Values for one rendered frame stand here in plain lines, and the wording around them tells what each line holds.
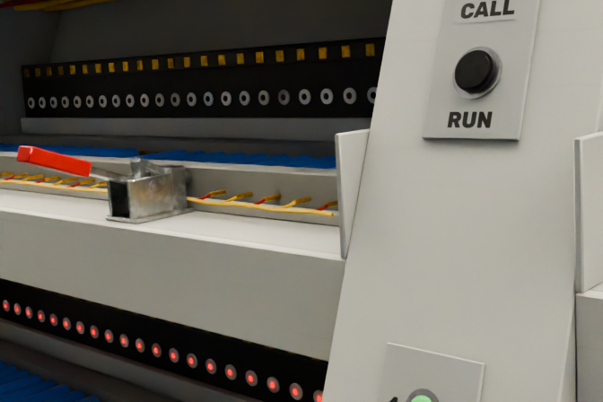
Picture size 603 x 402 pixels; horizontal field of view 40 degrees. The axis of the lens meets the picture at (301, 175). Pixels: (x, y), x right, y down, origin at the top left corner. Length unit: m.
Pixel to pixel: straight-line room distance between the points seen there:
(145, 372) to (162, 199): 0.24
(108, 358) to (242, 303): 0.34
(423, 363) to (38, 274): 0.28
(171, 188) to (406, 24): 0.18
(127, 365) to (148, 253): 0.27
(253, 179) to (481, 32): 0.17
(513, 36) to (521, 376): 0.12
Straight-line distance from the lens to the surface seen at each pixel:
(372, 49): 0.55
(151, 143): 0.68
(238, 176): 0.45
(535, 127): 0.30
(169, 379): 0.64
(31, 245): 0.52
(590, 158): 0.28
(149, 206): 0.45
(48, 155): 0.42
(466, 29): 0.32
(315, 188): 0.41
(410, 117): 0.33
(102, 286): 0.46
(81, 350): 0.73
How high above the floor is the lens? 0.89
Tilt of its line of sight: 8 degrees up
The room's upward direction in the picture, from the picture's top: 11 degrees clockwise
